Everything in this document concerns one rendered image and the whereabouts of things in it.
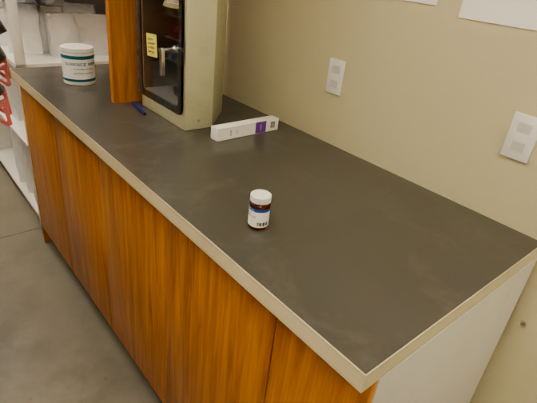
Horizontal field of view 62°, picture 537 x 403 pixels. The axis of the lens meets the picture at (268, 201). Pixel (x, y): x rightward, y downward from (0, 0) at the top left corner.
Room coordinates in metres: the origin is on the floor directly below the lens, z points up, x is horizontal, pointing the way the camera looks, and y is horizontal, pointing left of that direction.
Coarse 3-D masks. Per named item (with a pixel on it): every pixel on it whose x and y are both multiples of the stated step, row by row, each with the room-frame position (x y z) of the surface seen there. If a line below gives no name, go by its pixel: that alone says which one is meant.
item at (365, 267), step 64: (128, 128) 1.41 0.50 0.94; (192, 192) 1.01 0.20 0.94; (320, 192) 1.10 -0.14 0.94; (384, 192) 1.15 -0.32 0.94; (256, 256) 0.76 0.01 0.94; (320, 256) 0.79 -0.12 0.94; (384, 256) 0.82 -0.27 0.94; (448, 256) 0.85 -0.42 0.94; (512, 256) 0.88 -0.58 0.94; (320, 320) 0.60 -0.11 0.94; (384, 320) 0.61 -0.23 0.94; (448, 320) 0.66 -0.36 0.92
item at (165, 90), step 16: (144, 0) 1.63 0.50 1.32; (160, 0) 1.54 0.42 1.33; (176, 0) 1.47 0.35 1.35; (144, 16) 1.63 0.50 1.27; (160, 16) 1.55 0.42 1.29; (176, 16) 1.47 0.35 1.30; (144, 32) 1.63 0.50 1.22; (160, 32) 1.55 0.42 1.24; (176, 32) 1.47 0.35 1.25; (144, 48) 1.64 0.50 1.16; (176, 48) 1.47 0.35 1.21; (144, 64) 1.64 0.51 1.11; (176, 64) 1.47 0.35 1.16; (144, 80) 1.64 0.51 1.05; (160, 80) 1.55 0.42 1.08; (176, 80) 1.47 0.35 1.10; (160, 96) 1.55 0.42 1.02; (176, 96) 1.47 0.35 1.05; (176, 112) 1.47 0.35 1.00
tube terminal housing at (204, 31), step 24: (192, 0) 1.46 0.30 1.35; (216, 0) 1.52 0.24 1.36; (192, 24) 1.46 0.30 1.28; (216, 24) 1.52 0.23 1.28; (192, 48) 1.46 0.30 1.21; (216, 48) 1.54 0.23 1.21; (192, 72) 1.46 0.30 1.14; (216, 72) 1.56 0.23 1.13; (144, 96) 1.67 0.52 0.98; (192, 96) 1.47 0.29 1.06; (216, 96) 1.58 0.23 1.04; (168, 120) 1.53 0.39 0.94; (192, 120) 1.47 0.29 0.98
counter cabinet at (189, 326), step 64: (64, 128) 1.57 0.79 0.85; (64, 192) 1.64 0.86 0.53; (128, 192) 1.17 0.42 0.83; (64, 256) 1.74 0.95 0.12; (128, 256) 1.18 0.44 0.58; (192, 256) 0.90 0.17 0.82; (128, 320) 1.21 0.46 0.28; (192, 320) 0.90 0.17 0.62; (256, 320) 0.72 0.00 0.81; (192, 384) 0.89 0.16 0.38; (256, 384) 0.70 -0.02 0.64; (320, 384) 0.57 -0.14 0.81; (384, 384) 0.53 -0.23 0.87; (448, 384) 0.77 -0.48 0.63
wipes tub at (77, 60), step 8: (64, 48) 1.84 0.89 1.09; (72, 48) 1.84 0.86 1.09; (80, 48) 1.86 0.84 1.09; (88, 48) 1.88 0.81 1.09; (64, 56) 1.84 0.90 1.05; (72, 56) 1.83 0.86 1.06; (80, 56) 1.84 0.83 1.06; (88, 56) 1.87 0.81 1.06; (64, 64) 1.84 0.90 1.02; (72, 64) 1.83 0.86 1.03; (80, 64) 1.84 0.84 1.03; (88, 64) 1.87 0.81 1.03; (64, 72) 1.85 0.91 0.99; (72, 72) 1.83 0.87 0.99; (80, 72) 1.84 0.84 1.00; (88, 72) 1.86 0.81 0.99; (64, 80) 1.85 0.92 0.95; (72, 80) 1.83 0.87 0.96; (80, 80) 1.84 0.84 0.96; (88, 80) 1.86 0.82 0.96
